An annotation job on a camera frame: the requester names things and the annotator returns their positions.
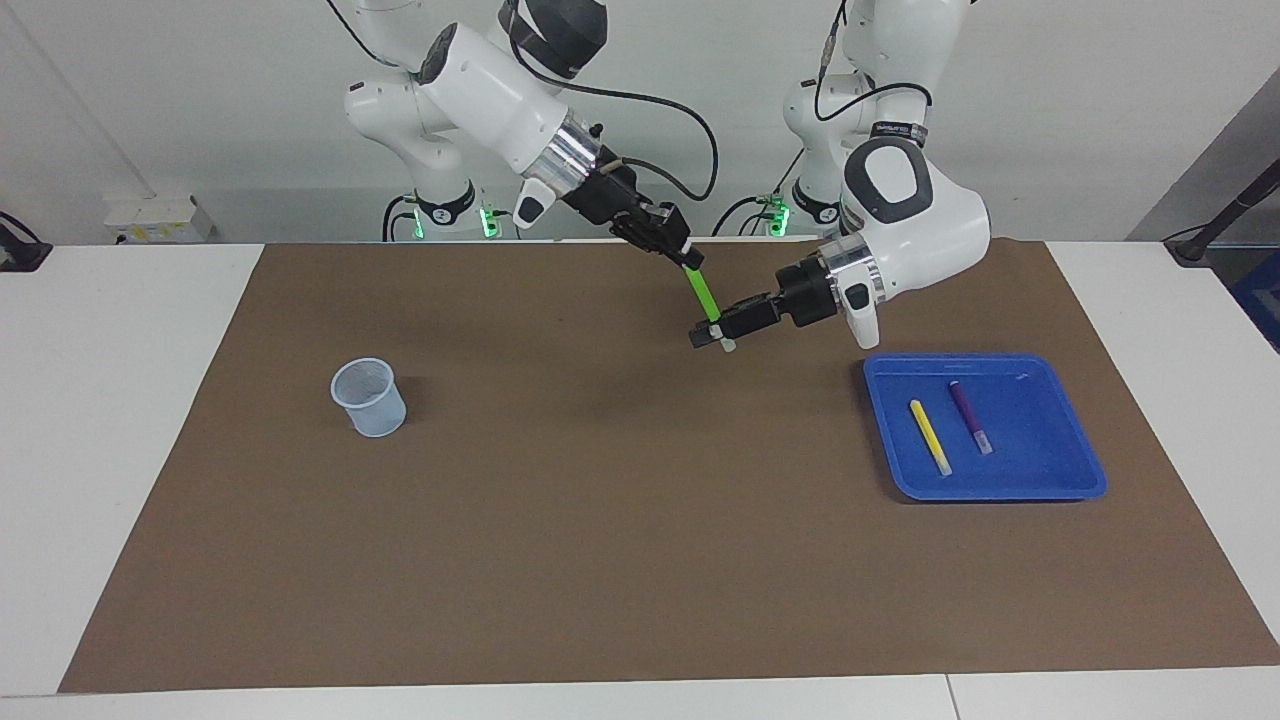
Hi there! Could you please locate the white wall power box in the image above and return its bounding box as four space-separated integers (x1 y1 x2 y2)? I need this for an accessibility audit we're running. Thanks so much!
105 195 216 245

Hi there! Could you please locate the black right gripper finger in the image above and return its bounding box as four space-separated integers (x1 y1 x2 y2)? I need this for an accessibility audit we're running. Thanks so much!
660 222 706 271
610 216 673 263

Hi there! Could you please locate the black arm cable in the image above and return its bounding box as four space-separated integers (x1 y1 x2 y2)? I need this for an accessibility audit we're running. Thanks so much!
814 0 936 136
508 0 721 203

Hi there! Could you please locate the black pole stand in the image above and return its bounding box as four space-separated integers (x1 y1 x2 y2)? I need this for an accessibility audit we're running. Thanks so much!
1163 160 1280 266

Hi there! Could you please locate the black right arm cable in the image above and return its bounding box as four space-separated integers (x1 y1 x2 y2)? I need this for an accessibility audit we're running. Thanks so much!
508 0 721 203

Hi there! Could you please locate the black base cable bundle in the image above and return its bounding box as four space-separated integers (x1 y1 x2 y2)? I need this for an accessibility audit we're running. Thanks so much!
712 148 806 238

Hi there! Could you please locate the translucent plastic cup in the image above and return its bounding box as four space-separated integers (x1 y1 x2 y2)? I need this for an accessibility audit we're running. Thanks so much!
330 358 408 439

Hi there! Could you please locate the black clamp mount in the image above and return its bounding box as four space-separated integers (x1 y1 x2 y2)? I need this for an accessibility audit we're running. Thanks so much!
0 212 53 273

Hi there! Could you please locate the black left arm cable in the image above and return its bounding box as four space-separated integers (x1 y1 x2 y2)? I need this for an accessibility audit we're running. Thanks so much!
814 0 936 136

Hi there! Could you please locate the blue plastic tray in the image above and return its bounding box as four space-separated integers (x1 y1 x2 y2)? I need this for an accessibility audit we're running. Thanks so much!
863 352 1109 503

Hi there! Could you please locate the green pen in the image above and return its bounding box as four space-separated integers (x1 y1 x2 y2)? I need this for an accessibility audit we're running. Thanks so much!
684 264 737 354

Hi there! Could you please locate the brown table mat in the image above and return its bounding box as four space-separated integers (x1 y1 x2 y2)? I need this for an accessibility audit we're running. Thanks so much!
58 240 1280 693

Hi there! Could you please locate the blue crate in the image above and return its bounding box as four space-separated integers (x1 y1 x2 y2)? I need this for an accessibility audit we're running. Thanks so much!
1232 248 1280 353

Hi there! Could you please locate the purple pen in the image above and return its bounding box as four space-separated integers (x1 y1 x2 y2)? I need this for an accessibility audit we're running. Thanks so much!
948 380 995 457

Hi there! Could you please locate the yellow pen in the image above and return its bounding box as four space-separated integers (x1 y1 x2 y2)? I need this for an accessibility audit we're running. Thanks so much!
908 399 954 478

